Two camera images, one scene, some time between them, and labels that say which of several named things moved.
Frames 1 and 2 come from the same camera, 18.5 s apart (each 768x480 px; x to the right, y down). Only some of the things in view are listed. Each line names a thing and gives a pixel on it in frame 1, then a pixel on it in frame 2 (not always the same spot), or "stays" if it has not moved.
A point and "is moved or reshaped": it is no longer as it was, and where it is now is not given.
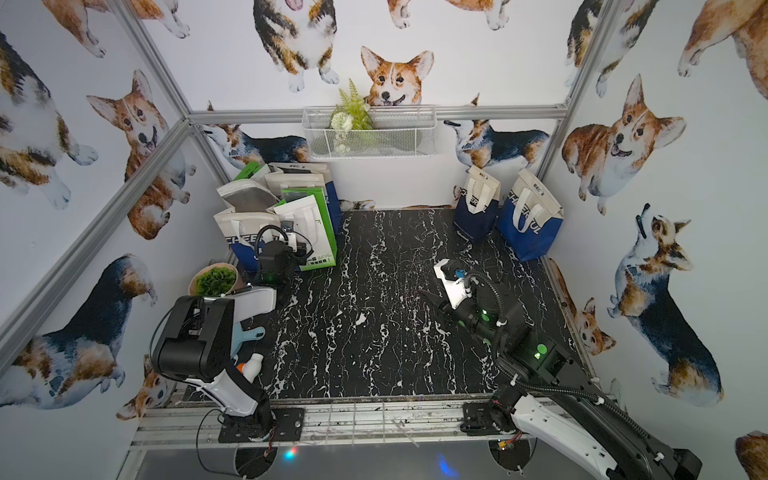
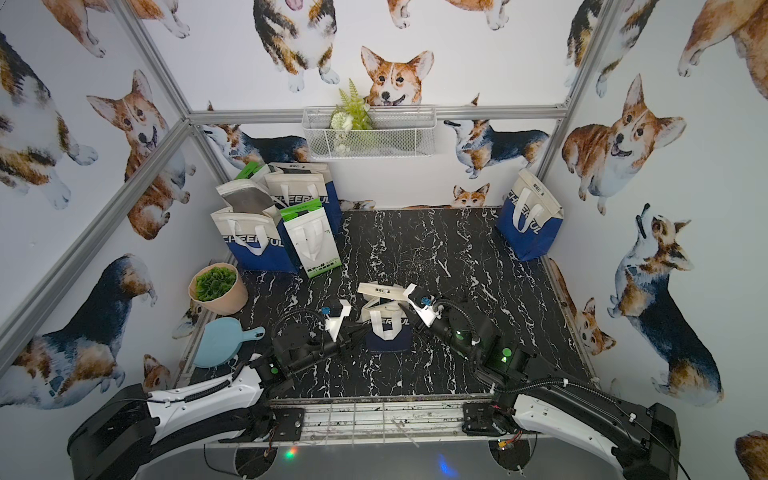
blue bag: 251,211 stays
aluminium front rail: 329,421 stays
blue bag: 530,219 stays
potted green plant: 216,279 stays
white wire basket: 398,131 stays
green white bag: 304,210 is moved or reshaped
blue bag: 476,206 to 386,327
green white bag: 249,170 stays
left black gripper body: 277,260 to 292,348
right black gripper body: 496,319 to 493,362
